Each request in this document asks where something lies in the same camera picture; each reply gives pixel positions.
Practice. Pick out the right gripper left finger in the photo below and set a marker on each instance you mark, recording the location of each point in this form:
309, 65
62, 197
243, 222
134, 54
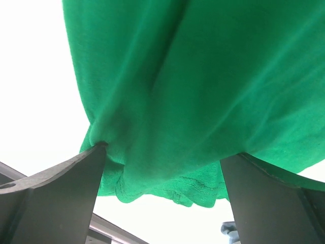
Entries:
55, 205

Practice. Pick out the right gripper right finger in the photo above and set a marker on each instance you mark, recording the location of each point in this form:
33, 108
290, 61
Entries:
273, 205

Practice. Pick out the green t shirt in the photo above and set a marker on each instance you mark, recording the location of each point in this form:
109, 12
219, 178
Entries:
173, 87

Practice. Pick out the folded light blue t shirt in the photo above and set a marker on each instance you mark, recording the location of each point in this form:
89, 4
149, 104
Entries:
229, 229

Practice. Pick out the aluminium front rail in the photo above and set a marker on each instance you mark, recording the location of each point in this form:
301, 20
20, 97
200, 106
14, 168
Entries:
100, 230

